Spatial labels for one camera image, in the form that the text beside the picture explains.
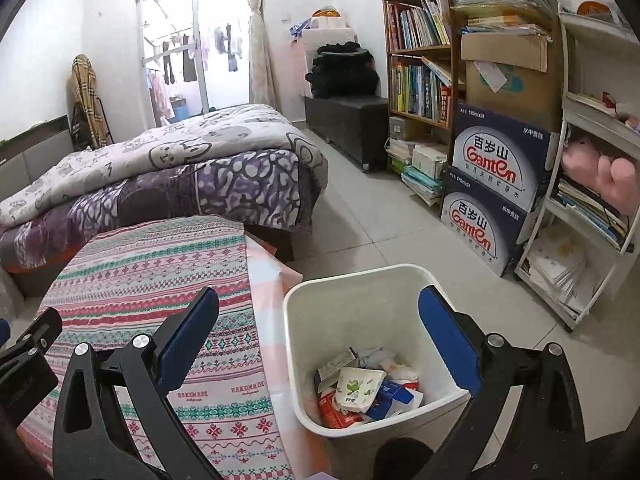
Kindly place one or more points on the white shelf cart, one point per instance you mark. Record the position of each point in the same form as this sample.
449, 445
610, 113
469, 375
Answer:
595, 130

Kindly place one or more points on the beige curtain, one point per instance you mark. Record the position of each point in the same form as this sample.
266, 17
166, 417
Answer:
260, 35

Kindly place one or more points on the pile of black bags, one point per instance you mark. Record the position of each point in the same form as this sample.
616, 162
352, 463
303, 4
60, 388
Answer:
342, 70

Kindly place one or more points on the books on shelf cart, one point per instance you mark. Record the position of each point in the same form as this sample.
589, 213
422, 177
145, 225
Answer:
590, 210

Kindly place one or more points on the plaid coat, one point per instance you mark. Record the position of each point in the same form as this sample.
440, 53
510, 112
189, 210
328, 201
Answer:
85, 105

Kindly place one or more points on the white cartoon print quilt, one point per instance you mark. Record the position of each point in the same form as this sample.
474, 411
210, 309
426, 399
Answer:
150, 155

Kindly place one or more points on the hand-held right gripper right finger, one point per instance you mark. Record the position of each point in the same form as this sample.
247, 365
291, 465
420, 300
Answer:
450, 340

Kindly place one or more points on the pile of white booklets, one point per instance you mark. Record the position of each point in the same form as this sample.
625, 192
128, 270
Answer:
555, 270

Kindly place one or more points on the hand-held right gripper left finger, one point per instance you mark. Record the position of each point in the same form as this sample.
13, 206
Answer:
187, 340

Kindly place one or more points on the grey padded headboard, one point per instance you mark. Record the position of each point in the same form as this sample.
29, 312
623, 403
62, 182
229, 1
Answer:
35, 155

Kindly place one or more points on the glass sliding door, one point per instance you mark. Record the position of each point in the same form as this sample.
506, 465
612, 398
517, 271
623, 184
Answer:
195, 5

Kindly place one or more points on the row of thick upright books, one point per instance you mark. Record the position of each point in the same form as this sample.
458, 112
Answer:
417, 90

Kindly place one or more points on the black storage bench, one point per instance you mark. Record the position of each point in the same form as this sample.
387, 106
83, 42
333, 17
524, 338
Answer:
345, 120

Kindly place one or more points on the blue water bottle carton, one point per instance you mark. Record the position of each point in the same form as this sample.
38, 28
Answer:
485, 225
500, 160

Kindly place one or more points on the torn red carton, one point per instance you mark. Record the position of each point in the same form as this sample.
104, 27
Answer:
332, 410

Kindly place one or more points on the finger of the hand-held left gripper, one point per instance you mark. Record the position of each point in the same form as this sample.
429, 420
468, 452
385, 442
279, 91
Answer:
37, 332

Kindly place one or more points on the patterned knit tablecloth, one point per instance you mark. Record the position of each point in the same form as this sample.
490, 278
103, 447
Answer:
150, 270

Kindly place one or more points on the wooden bookshelf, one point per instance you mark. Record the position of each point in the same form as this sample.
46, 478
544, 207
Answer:
382, 60

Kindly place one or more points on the green floral paper cup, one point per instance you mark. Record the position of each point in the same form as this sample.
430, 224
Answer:
357, 385

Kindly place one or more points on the white storage box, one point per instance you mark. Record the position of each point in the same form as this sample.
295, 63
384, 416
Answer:
325, 35

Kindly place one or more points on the pink checked undercloth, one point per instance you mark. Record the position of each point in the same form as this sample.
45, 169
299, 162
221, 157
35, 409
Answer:
272, 280

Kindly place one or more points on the brown cardboard box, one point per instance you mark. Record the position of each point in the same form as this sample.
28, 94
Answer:
520, 95

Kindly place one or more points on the white plastic trash bin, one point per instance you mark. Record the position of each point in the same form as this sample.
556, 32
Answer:
350, 310

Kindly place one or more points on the large blue carton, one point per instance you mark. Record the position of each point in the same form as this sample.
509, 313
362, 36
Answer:
390, 400

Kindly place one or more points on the row of hanging laundry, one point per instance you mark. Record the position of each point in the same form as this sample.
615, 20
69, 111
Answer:
187, 60

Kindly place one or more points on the purple patterned quilt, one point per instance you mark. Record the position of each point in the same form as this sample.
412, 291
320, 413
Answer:
240, 185

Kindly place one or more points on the pink plush toy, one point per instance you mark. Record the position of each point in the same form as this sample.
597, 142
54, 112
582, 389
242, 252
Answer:
600, 170

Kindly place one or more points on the row of thin upright books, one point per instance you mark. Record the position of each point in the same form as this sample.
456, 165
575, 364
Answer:
420, 25

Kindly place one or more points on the small blue and white box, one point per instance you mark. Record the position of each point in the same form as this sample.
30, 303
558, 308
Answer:
335, 365

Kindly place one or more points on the white tissue paper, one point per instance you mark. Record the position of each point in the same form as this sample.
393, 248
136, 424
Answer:
390, 360

